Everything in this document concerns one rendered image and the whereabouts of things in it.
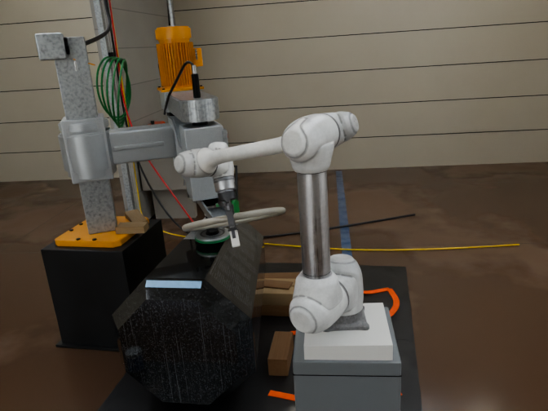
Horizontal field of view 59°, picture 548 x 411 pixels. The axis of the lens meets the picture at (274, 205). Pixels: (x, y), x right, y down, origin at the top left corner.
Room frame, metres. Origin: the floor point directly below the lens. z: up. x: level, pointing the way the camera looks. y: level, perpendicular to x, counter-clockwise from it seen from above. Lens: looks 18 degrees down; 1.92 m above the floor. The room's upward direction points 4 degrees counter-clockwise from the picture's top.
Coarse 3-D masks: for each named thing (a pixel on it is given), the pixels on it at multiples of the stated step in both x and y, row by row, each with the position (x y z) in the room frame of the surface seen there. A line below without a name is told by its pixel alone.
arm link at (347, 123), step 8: (336, 112) 1.69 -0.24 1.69; (344, 112) 1.66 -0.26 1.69; (336, 120) 1.61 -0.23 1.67; (344, 120) 1.62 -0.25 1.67; (352, 120) 1.63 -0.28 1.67; (344, 128) 1.62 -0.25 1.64; (352, 128) 1.62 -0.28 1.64; (344, 136) 1.63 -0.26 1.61; (352, 136) 1.64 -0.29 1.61; (336, 144) 1.60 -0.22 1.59
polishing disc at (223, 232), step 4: (220, 228) 2.82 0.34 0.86; (224, 228) 2.82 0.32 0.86; (196, 232) 2.78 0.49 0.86; (200, 232) 2.77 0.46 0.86; (204, 232) 2.77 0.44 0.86; (220, 232) 2.75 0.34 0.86; (224, 232) 2.75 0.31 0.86; (228, 232) 2.74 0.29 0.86; (196, 236) 2.71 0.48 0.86; (200, 236) 2.71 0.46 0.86; (204, 236) 2.70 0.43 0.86; (208, 236) 2.70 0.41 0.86; (212, 236) 2.69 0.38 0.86; (216, 236) 2.69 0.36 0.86; (220, 236) 2.68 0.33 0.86; (224, 236) 2.69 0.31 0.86; (200, 240) 2.68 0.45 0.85; (204, 240) 2.66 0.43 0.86; (208, 240) 2.65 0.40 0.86; (212, 240) 2.65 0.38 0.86; (216, 240) 2.66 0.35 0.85
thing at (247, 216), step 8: (272, 208) 2.00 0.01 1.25; (280, 208) 2.04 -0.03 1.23; (224, 216) 1.91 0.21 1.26; (240, 216) 1.91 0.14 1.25; (248, 216) 1.92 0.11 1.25; (256, 216) 1.94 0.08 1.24; (264, 216) 2.29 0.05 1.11; (272, 216) 2.26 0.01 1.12; (184, 224) 2.04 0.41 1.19; (192, 224) 1.96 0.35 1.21; (200, 224) 1.93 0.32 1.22; (208, 224) 1.92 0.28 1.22; (216, 224) 2.30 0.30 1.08; (224, 224) 2.32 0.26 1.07
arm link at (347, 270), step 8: (336, 256) 1.72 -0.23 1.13; (344, 256) 1.72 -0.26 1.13; (336, 264) 1.66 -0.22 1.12; (344, 264) 1.65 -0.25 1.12; (352, 264) 1.66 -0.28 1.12; (336, 272) 1.64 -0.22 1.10; (344, 272) 1.63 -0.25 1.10; (352, 272) 1.64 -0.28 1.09; (360, 272) 1.68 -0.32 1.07; (344, 280) 1.62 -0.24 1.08; (352, 280) 1.63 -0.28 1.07; (360, 280) 1.66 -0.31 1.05; (352, 288) 1.61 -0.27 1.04; (360, 288) 1.66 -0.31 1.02; (352, 296) 1.60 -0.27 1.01; (360, 296) 1.66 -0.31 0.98; (352, 304) 1.61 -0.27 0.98; (360, 304) 1.66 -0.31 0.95; (344, 312) 1.63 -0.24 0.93; (352, 312) 1.63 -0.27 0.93
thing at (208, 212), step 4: (188, 196) 2.91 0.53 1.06; (200, 204) 2.69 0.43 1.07; (204, 204) 2.60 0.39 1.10; (220, 204) 2.68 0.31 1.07; (224, 204) 2.57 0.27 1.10; (204, 208) 2.56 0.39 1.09; (212, 208) 2.65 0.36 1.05; (216, 208) 2.65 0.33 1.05; (220, 208) 2.64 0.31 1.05; (204, 212) 2.58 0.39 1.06; (208, 212) 2.45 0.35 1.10; (212, 212) 2.57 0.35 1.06; (216, 212) 2.57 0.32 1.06; (220, 212) 2.56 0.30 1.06; (224, 212) 2.55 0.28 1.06; (208, 216) 2.46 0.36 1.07; (212, 216) 2.36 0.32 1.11; (216, 216) 2.49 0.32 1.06; (236, 224) 2.34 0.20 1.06
